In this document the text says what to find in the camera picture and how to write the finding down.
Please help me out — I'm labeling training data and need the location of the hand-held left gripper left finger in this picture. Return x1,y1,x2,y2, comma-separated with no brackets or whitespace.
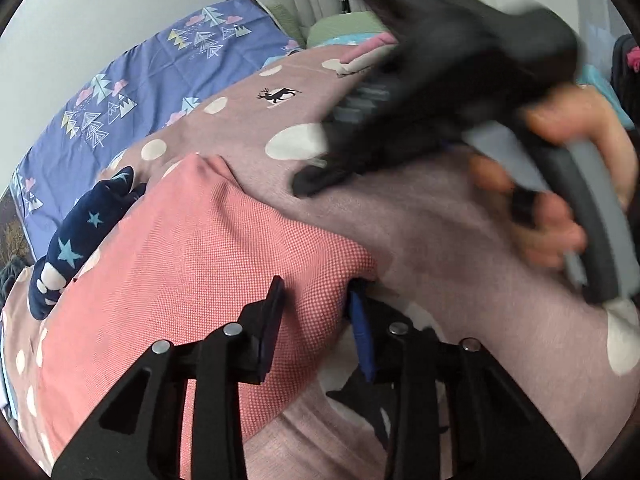
50,275,287,480

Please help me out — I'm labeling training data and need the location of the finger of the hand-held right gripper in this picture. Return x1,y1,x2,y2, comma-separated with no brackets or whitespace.
291,159,382,199

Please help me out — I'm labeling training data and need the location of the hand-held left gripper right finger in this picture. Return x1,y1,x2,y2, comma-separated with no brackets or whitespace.
348,287,583,480

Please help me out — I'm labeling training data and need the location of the salmon pink baby onesie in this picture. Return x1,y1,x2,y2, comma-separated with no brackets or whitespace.
35,152,381,478

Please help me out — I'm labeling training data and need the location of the person's right hand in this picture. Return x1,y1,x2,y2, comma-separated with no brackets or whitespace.
472,86,633,267

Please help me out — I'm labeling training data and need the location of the pink folded garment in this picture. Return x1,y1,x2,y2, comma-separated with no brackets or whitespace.
347,32,401,61

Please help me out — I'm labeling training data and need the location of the beige folded garment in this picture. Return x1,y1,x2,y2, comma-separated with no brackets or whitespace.
336,50,388,78

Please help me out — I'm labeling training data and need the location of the green pillow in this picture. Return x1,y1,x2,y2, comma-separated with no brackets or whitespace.
265,4,307,43
306,11,386,47

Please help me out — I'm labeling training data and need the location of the pink spotted deer blanket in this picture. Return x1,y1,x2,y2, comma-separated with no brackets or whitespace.
0,42,640,480

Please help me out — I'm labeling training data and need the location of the blue tree print sheet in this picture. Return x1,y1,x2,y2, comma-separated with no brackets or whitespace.
10,0,306,261

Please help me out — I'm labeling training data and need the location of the navy star print garment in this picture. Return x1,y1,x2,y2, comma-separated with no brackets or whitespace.
27,166,148,320

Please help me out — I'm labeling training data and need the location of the dark tree print headboard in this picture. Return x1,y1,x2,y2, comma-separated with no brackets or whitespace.
0,187,27,271

